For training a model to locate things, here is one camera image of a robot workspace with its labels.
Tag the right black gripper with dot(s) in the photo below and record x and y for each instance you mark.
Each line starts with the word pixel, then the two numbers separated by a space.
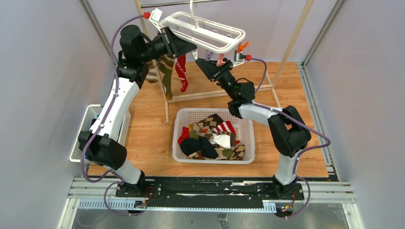
pixel 210 69

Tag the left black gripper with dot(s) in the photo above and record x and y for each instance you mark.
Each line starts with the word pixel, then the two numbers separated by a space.
pixel 175 45

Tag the olive green striped sock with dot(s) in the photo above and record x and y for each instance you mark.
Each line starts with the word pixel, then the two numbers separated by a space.
pixel 166 68

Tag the red christmas sock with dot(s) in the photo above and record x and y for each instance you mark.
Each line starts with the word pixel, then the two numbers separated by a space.
pixel 180 67

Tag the white plastic clip hanger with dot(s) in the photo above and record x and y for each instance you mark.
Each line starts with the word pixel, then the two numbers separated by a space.
pixel 210 35

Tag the brown striped sock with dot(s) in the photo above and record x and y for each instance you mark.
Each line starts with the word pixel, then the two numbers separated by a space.
pixel 153 76

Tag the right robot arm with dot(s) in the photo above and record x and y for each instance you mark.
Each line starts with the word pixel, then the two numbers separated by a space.
pixel 289 133

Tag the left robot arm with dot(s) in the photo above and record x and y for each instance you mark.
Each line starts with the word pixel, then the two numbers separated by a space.
pixel 100 143

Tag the orange hanger clip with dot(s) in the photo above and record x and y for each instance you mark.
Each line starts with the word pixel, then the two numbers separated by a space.
pixel 242 46
pixel 220 62

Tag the pile of colourful socks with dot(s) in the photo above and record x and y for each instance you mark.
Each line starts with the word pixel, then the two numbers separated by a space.
pixel 211 138

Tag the white centre laundry basket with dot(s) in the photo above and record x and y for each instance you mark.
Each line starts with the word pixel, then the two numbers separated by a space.
pixel 243 127

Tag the dark clothes in left basket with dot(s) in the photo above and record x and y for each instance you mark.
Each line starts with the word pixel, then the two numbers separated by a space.
pixel 90 122

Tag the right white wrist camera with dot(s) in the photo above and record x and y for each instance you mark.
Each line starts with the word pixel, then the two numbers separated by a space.
pixel 239 58

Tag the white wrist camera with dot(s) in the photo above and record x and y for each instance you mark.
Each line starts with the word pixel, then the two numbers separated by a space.
pixel 239 58
pixel 154 18

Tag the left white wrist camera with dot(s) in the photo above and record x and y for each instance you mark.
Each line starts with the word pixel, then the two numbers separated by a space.
pixel 154 18

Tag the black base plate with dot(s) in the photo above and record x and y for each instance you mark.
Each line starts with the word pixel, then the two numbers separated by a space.
pixel 211 192

